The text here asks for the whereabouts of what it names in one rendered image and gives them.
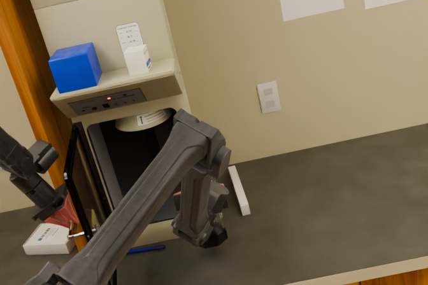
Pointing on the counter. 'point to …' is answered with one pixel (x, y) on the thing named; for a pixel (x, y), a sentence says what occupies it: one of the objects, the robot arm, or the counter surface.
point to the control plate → (107, 101)
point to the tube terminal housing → (100, 27)
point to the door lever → (74, 231)
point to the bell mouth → (143, 120)
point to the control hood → (104, 88)
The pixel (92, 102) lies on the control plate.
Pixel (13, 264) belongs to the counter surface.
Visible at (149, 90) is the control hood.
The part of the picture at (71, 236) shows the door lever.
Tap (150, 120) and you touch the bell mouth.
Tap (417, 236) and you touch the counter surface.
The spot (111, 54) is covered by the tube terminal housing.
